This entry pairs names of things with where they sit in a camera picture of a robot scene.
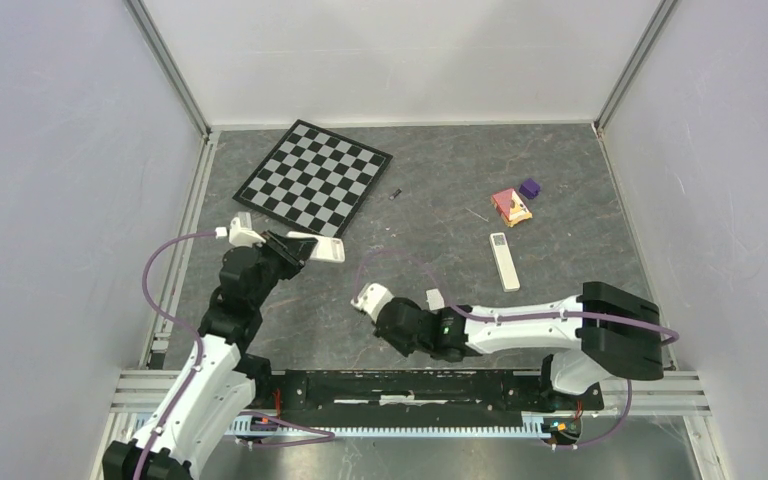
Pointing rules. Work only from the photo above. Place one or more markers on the white slotted cable duct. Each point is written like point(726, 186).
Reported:
point(525, 427)

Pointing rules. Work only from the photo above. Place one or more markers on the purple cube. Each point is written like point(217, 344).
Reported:
point(529, 188)

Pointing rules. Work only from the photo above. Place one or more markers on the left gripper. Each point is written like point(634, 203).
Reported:
point(291, 251)

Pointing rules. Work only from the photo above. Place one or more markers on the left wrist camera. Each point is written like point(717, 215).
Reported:
point(240, 232)

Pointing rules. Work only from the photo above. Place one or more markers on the short remote battery cover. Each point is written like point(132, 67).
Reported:
point(435, 300)

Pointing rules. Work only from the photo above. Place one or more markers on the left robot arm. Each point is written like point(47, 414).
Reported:
point(220, 379)

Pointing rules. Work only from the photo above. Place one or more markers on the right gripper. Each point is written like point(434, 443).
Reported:
point(405, 349)

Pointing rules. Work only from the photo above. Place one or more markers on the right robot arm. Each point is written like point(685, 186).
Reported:
point(599, 333)

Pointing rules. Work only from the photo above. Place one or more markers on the long white remote control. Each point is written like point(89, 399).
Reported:
point(504, 262)

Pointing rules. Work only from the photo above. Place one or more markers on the short white remote control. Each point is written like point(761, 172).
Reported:
point(326, 249)

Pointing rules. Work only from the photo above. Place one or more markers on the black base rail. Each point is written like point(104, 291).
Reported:
point(414, 398)

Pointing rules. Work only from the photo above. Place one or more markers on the red and yellow block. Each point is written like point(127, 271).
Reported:
point(511, 207)

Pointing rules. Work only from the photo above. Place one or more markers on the black and grey chessboard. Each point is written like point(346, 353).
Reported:
point(314, 180)

